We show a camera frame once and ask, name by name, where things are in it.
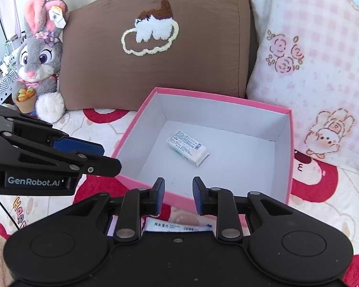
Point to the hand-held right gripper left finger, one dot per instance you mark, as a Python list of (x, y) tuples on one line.
[(159, 195)]

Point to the pink checked bunny pillow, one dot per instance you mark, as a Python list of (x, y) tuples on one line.
[(317, 65)]

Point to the blue wet wipes pack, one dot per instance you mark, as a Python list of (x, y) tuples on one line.
[(173, 226)]

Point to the bear print blanket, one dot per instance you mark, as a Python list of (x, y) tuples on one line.
[(317, 191)]

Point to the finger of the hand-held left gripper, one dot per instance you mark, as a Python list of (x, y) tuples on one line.
[(104, 167), (77, 146)]

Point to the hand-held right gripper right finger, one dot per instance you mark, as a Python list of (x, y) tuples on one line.
[(198, 197)]

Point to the grey bunny plush toy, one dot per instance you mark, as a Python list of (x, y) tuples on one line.
[(39, 56)]

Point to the brown embroidered cushion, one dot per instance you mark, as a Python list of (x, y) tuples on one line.
[(197, 50)]

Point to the pink cardboard box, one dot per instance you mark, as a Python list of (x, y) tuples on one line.
[(227, 161)]

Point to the black white patterned cloth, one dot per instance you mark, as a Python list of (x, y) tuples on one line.
[(0, 86)]

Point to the white tissue pack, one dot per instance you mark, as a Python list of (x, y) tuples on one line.
[(187, 148)]

